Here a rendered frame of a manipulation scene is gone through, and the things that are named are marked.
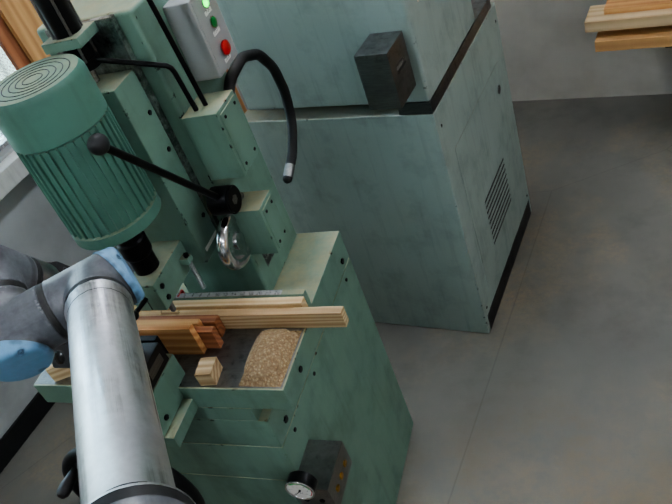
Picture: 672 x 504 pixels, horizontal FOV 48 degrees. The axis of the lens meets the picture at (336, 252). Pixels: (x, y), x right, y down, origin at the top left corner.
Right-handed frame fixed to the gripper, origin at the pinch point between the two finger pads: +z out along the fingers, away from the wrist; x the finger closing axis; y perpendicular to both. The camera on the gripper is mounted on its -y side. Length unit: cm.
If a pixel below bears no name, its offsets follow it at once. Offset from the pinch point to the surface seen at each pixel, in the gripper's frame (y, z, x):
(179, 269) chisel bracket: 16.0, 15.1, -0.7
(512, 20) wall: 176, 179, -40
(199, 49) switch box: 54, -4, -12
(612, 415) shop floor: 1, 125, -78
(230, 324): 6.0, 22.6, -9.7
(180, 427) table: -15.6, 15.7, -5.5
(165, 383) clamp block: -7.8, 11.7, -3.5
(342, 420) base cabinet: -9, 64, -19
